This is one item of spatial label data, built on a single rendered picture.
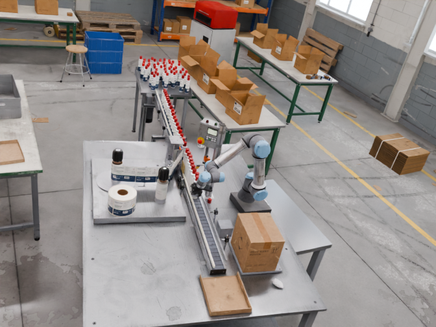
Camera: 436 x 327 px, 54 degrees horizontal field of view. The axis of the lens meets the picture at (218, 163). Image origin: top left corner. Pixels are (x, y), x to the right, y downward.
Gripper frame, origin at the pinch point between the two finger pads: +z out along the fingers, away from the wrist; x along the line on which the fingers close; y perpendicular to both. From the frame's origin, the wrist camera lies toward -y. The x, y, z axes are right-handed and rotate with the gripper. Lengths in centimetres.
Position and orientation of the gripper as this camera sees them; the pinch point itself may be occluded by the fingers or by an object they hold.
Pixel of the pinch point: (196, 194)
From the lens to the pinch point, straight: 341.3
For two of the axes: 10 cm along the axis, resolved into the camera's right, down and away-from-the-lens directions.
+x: 1.3, 8.9, -4.4
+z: -2.8, 4.6, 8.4
